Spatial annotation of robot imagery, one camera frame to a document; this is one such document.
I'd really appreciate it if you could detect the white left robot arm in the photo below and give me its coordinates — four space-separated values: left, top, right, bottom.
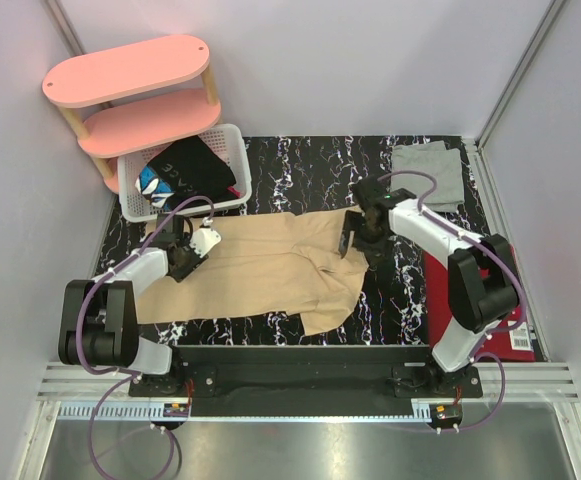
58 215 221 396

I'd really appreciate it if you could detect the pink three-tier wooden shelf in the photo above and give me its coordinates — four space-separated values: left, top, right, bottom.
42 34 222 193

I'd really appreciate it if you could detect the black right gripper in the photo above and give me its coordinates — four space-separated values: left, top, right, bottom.
337 210 393 267

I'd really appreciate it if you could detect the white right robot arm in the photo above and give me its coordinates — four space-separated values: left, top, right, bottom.
339 176 527 397

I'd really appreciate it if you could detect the beige t shirt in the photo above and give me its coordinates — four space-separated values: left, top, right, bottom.
137 209 368 335

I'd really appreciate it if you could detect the white plastic laundry basket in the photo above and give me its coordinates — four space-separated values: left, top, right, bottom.
117 124 253 223

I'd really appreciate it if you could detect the right electronics connector board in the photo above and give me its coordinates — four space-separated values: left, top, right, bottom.
432 404 463 423

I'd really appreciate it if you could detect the left electronics connector board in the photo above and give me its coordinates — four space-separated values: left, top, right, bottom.
163 402 191 418

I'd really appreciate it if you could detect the black t shirt in basket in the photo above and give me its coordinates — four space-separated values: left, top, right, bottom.
146 136 239 211

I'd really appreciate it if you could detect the black marble pattern mat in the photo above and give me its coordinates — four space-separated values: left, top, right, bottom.
100 134 494 347

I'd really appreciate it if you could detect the folded grey t shirt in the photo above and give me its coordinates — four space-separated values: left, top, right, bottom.
392 141 464 213

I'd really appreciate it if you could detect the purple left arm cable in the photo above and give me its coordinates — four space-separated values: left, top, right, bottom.
77 195 216 479

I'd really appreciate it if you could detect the blue white patterned garment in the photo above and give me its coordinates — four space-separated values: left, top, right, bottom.
135 166 174 211

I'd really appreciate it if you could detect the electronics connector board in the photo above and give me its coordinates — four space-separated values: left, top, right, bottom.
432 404 463 423
163 402 191 418

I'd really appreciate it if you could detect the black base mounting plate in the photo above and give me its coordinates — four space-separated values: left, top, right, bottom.
129 346 483 421

